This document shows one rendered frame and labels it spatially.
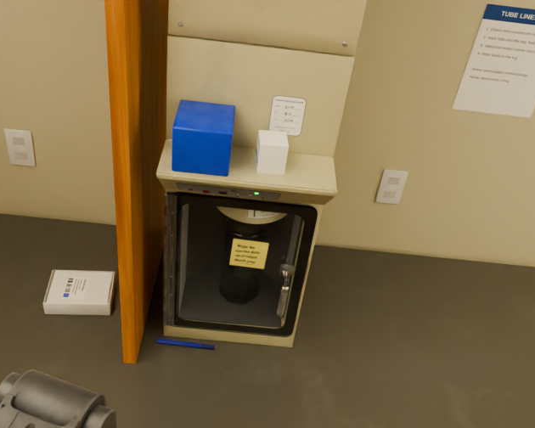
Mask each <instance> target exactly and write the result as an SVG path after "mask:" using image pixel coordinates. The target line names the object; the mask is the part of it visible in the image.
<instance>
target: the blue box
mask: <svg viewBox="0 0 535 428"><path fill-rule="evenodd" d="M235 109H236V108H235V106H234V105H229V104H214V103H207V102H199V101H191V100H183V99H181V100H180V102H179V106H178V109H177V114H176V117H175V121H174V123H173V127H172V170H173V171H175V172H190V173H199V174H206V175H215V176H223V177H227V176H228V174H229V167H230V160H231V152H232V145H233V135H234V117H235Z"/></svg>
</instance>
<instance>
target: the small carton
mask: <svg viewBox="0 0 535 428"><path fill-rule="evenodd" d="M288 149H289V145H288V138H287V133H286V132H277V131H265V130H259V132H258V139H257V146H256V173H267V174H281V175H284V171H285V166H286V161H287V155H288Z"/></svg>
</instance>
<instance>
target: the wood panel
mask: <svg viewBox="0 0 535 428"><path fill-rule="evenodd" d="M168 6H169V0H104V9H105V25H106V42H107V59H108V75H109V91H110V123H111V139H112V155H113V172H114V188H115V219H116V236H117V252H118V268H119V285H120V301H121V333H122V349H123V363H136V362H137V359H138V352H139V348H140V345H141V340H142V337H143V333H144V326H145V323H146V319H147V315H148V311H149V304H150V301H151V297H152V294H153V289H154V286H155V279H156V275H157V272H158V268H159V264H160V260H161V253H162V250H163V246H164V194H165V193H166V189H165V188H164V187H163V186H162V184H161V182H160V181H159V179H158V178H157V176H156V172H157V168H158V165H159V162H160V159H161V154H162V151H163V148H164V145H165V141H166V74H167V36H168Z"/></svg>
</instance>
